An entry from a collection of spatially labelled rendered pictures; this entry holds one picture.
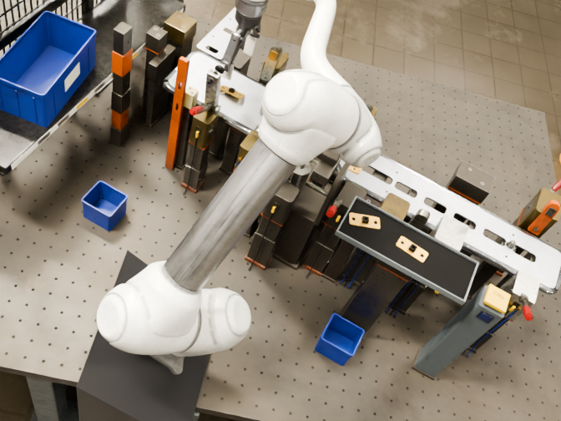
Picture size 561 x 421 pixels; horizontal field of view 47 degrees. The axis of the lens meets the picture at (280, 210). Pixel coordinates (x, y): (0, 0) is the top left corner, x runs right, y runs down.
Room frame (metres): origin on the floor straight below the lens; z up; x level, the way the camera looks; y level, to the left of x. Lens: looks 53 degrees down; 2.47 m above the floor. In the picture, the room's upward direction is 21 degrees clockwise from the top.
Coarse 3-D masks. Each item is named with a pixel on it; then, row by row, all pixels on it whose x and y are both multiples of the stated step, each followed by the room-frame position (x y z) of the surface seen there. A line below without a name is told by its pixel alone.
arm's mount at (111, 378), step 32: (128, 256) 0.81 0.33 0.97; (96, 352) 0.55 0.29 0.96; (96, 384) 0.48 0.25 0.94; (128, 384) 0.53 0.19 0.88; (160, 384) 0.58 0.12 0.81; (192, 384) 0.64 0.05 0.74; (96, 416) 0.46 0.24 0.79; (128, 416) 0.47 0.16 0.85; (160, 416) 0.51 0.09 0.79; (192, 416) 0.57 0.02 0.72
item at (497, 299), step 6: (492, 288) 1.01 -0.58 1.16; (498, 288) 1.02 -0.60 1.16; (486, 294) 0.99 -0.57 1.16; (492, 294) 0.99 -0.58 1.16; (498, 294) 1.00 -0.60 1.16; (504, 294) 1.01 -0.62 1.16; (486, 300) 0.97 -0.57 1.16; (492, 300) 0.97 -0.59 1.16; (498, 300) 0.98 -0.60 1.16; (504, 300) 0.99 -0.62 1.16; (492, 306) 0.96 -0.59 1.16; (498, 306) 0.97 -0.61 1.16; (504, 306) 0.97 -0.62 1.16; (504, 312) 0.96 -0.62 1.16
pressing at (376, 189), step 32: (192, 64) 1.54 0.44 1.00; (224, 96) 1.46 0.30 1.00; (256, 96) 1.51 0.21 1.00; (384, 160) 1.45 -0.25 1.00; (384, 192) 1.33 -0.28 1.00; (448, 192) 1.43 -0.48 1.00; (480, 224) 1.35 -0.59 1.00; (512, 224) 1.40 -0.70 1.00; (480, 256) 1.23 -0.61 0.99; (512, 256) 1.27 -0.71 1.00; (544, 256) 1.32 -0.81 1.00; (544, 288) 1.20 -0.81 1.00
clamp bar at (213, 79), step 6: (216, 66) 1.35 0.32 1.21; (210, 72) 1.32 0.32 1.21; (216, 72) 1.33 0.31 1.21; (222, 72) 1.34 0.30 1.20; (210, 78) 1.30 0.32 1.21; (216, 78) 1.30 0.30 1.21; (210, 84) 1.31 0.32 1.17; (216, 84) 1.31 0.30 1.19; (210, 90) 1.32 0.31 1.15; (216, 90) 1.31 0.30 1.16; (210, 96) 1.32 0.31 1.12; (216, 96) 1.32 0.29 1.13; (210, 102) 1.32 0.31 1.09; (216, 102) 1.33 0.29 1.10
